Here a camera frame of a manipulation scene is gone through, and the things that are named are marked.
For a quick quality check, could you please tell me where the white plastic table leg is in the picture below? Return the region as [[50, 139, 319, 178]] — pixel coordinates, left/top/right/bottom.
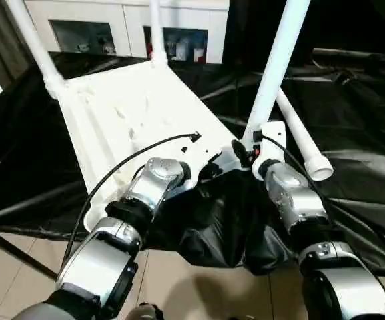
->
[[149, 0, 171, 70], [6, 0, 67, 100], [241, 0, 312, 143], [274, 89, 335, 183]]

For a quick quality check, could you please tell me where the white plastic table top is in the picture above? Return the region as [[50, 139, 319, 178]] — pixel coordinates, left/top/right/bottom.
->
[[43, 61, 257, 233]]

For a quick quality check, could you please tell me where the black shiny mat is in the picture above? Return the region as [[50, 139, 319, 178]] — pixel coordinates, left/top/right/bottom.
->
[[0, 49, 385, 277]]

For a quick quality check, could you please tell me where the long dark metal bar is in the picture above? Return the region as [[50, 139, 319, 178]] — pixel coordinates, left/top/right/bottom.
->
[[312, 47, 385, 64]]

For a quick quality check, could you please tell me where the black robot foot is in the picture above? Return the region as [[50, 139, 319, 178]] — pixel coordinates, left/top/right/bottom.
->
[[126, 301, 165, 320]]

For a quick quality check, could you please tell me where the white glass-door cabinet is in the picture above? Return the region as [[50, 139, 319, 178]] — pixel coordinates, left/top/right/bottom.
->
[[23, 0, 230, 65]]

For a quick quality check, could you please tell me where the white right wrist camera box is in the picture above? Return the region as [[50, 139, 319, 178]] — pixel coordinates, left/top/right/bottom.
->
[[241, 121, 287, 183]]

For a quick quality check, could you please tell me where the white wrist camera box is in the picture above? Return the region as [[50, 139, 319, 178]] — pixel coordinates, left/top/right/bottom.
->
[[241, 121, 287, 183], [165, 133, 224, 187]]

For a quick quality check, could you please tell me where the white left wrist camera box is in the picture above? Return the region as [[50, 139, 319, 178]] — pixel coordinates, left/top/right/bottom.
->
[[165, 133, 224, 187]]

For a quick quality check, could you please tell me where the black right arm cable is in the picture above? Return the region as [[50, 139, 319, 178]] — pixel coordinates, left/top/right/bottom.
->
[[258, 133, 385, 316]]

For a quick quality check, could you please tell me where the black table frame leg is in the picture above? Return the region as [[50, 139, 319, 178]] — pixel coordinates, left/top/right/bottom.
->
[[0, 229, 60, 280]]

